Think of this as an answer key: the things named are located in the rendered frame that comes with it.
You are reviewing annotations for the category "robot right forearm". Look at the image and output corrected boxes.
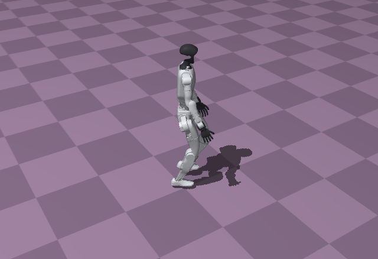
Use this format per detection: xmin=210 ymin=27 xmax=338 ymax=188
xmin=188 ymin=101 xmax=204 ymax=129

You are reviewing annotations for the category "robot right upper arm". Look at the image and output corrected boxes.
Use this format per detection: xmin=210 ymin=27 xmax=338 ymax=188
xmin=181 ymin=73 xmax=196 ymax=108

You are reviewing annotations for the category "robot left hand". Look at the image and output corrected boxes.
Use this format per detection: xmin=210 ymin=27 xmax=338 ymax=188
xmin=196 ymin=97 xmax=209 ymax=116

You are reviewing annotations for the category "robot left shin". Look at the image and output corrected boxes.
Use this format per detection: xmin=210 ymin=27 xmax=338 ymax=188
xmin=198 ymin=141 xmax=210 ymax=154

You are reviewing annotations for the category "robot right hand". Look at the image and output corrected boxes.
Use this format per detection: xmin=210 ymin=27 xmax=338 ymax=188
xmin=197 ymin=121 xmax=214 ymax=143

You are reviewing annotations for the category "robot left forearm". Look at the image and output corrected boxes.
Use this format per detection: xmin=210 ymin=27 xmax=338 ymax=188
xmin=192 ymin=90 xmax=199 ymax=103

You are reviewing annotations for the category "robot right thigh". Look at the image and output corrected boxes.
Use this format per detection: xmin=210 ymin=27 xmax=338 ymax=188
xmin=179 ymin=116 xmax=200 ymax=158

